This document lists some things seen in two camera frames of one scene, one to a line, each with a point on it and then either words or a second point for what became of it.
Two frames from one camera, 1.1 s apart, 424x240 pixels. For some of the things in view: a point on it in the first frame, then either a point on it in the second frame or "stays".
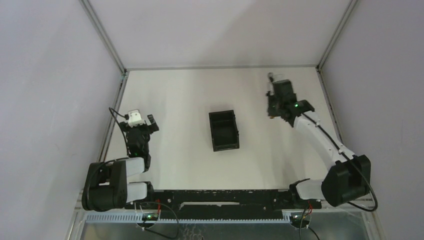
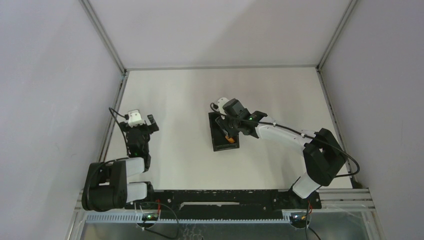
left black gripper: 139,128 stays
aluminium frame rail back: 172,68 stays
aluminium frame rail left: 91,14 stays
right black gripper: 273,105 to 227,126
